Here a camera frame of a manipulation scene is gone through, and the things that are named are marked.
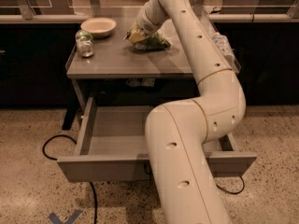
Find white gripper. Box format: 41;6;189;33
126;3;163;44

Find green jalapeno chip bag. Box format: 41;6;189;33
133;32;171;50

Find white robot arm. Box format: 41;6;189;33
129;0;246;224

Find grey open drawer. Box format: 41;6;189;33
57;97;257;182

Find grey metal table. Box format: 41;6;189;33
62;6;242;131

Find beige ceramic bowl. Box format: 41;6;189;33
80;18;116;38

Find green soda can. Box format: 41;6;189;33
75;30;94;58

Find clear plastic water bottle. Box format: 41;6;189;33
212;33;235;64

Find black cable left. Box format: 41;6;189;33
42;134;99;224

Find black cable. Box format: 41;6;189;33
215;175;246;196
42;134;99;224

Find black cable right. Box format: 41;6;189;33
215;175;246;196

